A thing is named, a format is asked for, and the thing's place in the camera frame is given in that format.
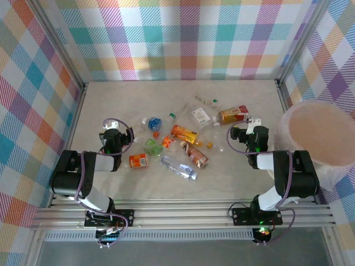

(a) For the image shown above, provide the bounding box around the yellow red label bottle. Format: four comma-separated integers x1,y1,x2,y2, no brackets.
212,104,250,127

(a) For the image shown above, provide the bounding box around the slender clear plastic bottle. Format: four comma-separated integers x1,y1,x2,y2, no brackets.
212,124,227,154

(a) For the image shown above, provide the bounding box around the green label plastic bottle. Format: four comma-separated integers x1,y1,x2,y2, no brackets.
143,138,165,156

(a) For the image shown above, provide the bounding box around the clear bottle blue label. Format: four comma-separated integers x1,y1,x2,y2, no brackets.
140,116,163,131

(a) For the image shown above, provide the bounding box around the crushed orange label bottle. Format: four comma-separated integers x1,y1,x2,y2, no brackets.
161,135,179,152

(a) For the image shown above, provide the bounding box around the small clear bottle green cap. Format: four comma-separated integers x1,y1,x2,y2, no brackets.
195,94,222,110

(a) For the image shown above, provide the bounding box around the clear bottle white green label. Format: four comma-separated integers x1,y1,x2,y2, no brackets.
190,106,212,130

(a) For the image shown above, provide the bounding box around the brown label bottle white cap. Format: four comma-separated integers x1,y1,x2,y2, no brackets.
179,140,210,169

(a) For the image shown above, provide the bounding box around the large clear plastic bottle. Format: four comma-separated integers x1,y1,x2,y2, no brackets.
160,154,199,182

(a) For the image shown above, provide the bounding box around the orange yellow label juice bottle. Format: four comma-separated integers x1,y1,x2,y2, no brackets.
170,124,214,149

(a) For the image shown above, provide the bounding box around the white plastic bin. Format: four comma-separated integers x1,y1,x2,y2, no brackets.
273,100,355,192

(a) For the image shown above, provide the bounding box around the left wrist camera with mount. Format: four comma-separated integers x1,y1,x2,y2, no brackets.
102,118,120,131

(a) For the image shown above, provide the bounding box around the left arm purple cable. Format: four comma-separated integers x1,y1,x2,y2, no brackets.
74,117,133,249

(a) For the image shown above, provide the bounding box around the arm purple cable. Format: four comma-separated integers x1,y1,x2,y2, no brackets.
226,118,296,246
74,117,133,249

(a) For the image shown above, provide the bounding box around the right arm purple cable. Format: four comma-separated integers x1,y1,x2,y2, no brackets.
226,118,296,246

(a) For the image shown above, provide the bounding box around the left aluminium side rail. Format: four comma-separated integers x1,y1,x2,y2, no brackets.
63,82,90,156

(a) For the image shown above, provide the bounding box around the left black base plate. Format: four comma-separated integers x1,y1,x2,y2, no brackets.
84,209,136,228

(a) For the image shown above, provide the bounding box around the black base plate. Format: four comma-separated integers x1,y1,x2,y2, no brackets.
231,206,284,227
84,209,136,228

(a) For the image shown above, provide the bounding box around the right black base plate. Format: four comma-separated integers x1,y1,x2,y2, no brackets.
231,206,284,227

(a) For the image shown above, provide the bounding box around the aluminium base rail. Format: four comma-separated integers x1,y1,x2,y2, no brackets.
29,197,337,231

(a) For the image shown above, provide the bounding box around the left aluminium frame post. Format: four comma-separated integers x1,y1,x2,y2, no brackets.
29,0,87,92

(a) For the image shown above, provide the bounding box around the aluminium frame post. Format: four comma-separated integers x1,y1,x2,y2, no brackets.
276,0,332,84
29,0,87,92

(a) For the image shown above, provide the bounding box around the right aluminium frame post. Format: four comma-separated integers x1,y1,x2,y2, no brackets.
276,0,332,84

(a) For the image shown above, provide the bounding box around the grey slotted cable duct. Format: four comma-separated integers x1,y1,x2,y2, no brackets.
43,231,256,242

